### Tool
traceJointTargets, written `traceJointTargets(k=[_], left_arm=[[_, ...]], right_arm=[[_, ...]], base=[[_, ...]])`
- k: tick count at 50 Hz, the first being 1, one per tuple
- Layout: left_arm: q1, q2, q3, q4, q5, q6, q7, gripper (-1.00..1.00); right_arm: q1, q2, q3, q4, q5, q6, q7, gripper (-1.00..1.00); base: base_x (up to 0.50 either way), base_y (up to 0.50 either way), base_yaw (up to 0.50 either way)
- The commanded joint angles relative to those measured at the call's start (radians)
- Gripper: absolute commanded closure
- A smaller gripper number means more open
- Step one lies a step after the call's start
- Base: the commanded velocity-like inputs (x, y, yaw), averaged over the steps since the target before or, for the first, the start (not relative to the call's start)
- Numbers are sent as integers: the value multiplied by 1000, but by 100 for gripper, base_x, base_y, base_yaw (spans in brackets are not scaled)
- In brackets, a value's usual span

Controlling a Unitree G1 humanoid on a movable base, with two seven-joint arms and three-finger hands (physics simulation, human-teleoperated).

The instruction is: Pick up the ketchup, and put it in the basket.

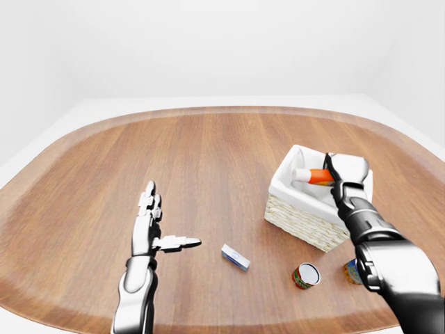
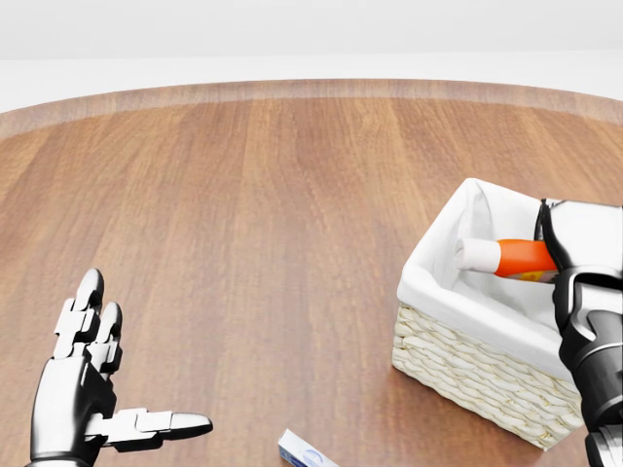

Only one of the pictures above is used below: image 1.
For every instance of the white lined wicker basket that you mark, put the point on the white lined wicker basket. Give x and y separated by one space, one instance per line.
306 208

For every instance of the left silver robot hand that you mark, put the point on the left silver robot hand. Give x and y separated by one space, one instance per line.
142 234

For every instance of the orange ketchup bottle white cap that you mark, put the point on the orange ketchup bottle white cap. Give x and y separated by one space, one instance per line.
314 175

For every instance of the yellow blue tin can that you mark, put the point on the yellow blue tin can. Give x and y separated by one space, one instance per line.
353 273

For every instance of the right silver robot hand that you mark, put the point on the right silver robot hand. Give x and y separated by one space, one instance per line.
349 167

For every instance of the small white blue box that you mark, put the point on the small white blue box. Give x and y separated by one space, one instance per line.
235 257

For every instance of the red green tin can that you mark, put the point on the red green tin can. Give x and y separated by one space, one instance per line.
305 275

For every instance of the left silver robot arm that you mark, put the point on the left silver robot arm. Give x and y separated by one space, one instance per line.
133 295

